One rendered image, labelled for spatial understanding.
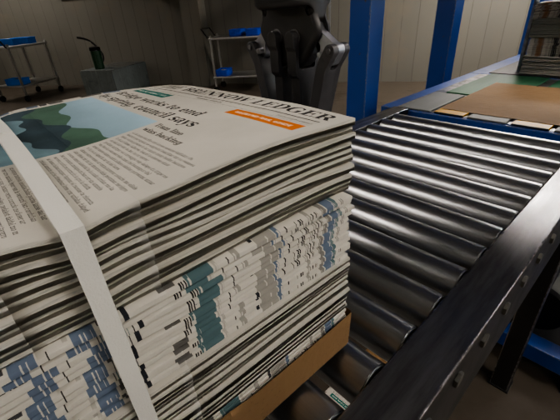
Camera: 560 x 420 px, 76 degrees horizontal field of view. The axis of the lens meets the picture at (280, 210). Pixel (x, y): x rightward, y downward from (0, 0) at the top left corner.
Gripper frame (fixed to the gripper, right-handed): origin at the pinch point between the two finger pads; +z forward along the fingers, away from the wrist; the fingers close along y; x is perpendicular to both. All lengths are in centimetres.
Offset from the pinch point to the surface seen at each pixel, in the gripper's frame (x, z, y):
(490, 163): 48, 14, 8
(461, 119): 77, 14, -10
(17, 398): -31.5, -2.7, 13.8
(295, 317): -15.6, 4.0, 14.7
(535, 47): 151, 3, -15
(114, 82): 171, 69, -540
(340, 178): -10.0, -5.6, 14.2
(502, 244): 19.7, 13.4, 19.5
